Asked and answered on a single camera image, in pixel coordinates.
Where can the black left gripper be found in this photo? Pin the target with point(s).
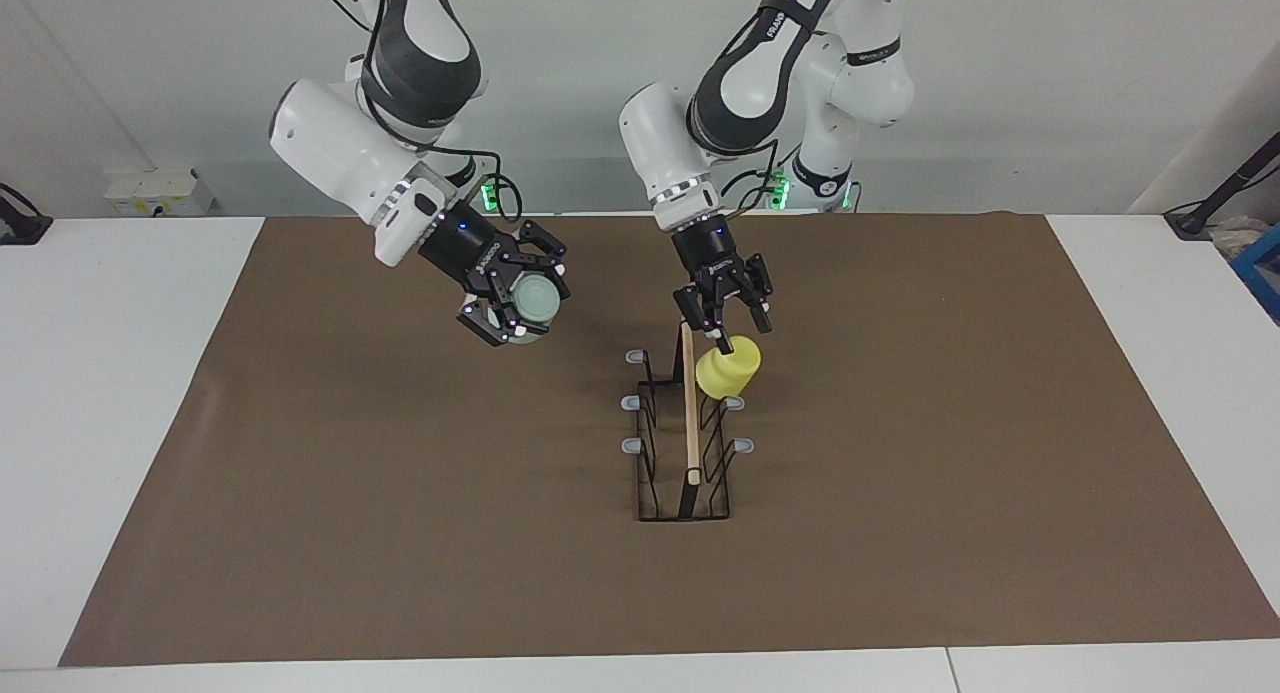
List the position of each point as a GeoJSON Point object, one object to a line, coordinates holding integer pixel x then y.
{"type": "Point", "coordinates": [705, 253]}

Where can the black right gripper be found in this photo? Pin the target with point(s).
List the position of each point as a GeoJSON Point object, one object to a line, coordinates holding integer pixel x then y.
{"type": "Point", "coordinates": [470, 253]}

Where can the pale green plastic cup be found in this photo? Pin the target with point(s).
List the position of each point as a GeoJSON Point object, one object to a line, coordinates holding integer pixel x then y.
{"type": "Point", "coordinates": [537, 301]}

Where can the yellow plastic cup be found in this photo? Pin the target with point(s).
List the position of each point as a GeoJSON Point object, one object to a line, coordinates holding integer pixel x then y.
{"type": "Point", "coordinates": [728, 371]}

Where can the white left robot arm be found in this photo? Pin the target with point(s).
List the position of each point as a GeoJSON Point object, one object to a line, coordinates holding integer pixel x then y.
{"type": "Point", "coordinates": [750, 83]}

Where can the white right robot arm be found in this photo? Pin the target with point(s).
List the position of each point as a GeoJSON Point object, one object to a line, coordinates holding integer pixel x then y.
{"type": "Point", "coordinates": [340, 143]}

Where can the brown table mat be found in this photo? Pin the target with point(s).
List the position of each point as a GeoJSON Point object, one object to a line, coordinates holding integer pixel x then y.
{"type": "Point", "coordinates": [500, 573]}

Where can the black stand pole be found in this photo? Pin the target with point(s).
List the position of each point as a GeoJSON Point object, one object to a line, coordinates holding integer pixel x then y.
{"type": "Point", "coordinates": [1225, 188]}

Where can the crumpled white plastic bag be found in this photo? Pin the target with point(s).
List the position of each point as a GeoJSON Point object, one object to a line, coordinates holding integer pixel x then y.
{"type": "Point", "coordinates": [1235, 238]}

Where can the blue box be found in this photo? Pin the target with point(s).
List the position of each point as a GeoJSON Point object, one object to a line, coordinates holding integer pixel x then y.
{"type": "Point", "coordinates": [1262, 268]}

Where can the white wall socket box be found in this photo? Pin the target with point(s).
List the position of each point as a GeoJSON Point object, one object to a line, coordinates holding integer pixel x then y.
{"type": "Point", "coordinates": [160, 193]}

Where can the black clamp mount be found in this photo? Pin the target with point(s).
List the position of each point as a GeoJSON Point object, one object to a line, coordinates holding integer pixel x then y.
{"type": "Point", "coordinates": [20, 225]}

